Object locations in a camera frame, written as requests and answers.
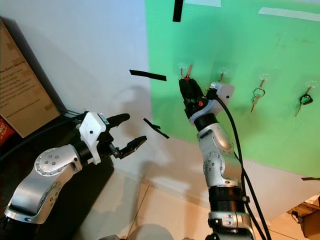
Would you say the grey robot leg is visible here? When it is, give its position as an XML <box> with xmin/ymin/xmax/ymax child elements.
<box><xmin>100</xmin><ymin>234</ymin><xmax>129</xmax><ymax>240</ymax></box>

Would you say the white tape strip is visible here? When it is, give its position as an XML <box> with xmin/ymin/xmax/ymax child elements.
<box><xmin>185</xmin><ymin>0</ymin><xmax>222</xmax><ymax>8</ymax></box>
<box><xmin>258</xmin><ymin>6</ymin><xmax>320</xmax><ymax>24</ymax></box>

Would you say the beige carton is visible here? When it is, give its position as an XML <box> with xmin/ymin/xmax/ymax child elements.
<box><xmin>287</xmin><ymin>193</ymin><xmax>320</xmax><ymax>240</ymax></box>

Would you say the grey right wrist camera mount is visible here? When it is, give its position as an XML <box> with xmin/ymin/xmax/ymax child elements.
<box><xmin>204</xmin><ymin>81</ymin><xmax>236</xmax><ymax>114</ymax></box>

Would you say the green wall sheet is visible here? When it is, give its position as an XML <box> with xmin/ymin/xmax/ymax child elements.
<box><xmin>144</xmin><ymin>0</ymin><xmax>320</xmax><ymax>179</ymax></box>

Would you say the orange and white box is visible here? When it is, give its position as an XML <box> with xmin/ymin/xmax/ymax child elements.
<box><xmin>0</xmin><ymin>117</ymin><xmax>16</xmax><ymax>146</ymax></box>

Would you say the silver key with ring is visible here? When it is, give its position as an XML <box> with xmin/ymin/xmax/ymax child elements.
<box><xmin>251</xmin><ymin>79</ymin><xmax>267</xmax><ymax>114</ymax></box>

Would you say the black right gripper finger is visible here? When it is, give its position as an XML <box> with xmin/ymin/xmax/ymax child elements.
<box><xmin>179</xmin><ymin>78</ymin><xmax>195</xmax><ymax>103</ymax></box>
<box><xmin>185</xmin><ymin>77</ymin><xmax>205</xmax><ymax>100</ymax></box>

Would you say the black tape strip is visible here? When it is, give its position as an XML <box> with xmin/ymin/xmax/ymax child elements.
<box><xmin>172</xmin><ymin>0</ymin><xmax>185</xmax><ymax>23</ymax></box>
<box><xmin>128</xmin><ymin>69</ymin><xmax>168</xmax><ymax>82</ymax></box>
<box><xmin>142</xmin><ymin>117</ymin><xmax>171</xmax><ymax>140</ymax></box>

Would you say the brown cardboard box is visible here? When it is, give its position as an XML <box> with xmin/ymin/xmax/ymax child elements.
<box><xmin>0</xmin><ymin>19</ymin><xmax>62</xmax><ymax>139</ymax></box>

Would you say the black headed key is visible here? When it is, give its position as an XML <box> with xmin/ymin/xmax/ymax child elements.
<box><xmin>294</xmin><ymin>87</ymin><xmax>314</xmax><ymax>118</ymax></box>

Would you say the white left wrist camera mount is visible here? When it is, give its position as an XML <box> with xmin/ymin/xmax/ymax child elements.
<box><xmin>79</xmin><ymin>111</ymin><xmax>111</xmax><ymax>165</ymax></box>

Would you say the metal key with red tag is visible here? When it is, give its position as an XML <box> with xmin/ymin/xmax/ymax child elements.
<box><xmin>184</xmin><ymin>63</ymin><xmax>194</xmax><ymax>81</ymax></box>

